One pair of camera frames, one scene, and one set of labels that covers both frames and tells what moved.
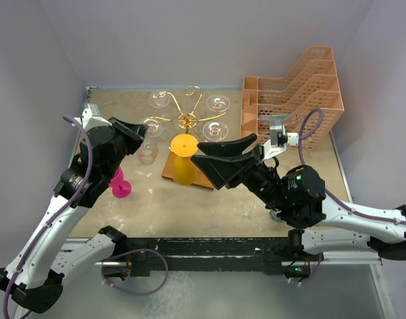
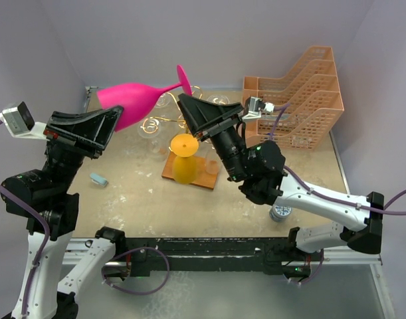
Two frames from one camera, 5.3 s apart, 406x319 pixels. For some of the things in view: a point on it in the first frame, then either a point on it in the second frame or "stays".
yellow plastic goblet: [185, 171] stays
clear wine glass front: [159, 99] stays
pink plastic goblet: [121, 188] to [135, 99]
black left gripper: [134, 133] to [89, 131]
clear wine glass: [214, 131] to [212, 164]
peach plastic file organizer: [309, 93] stays
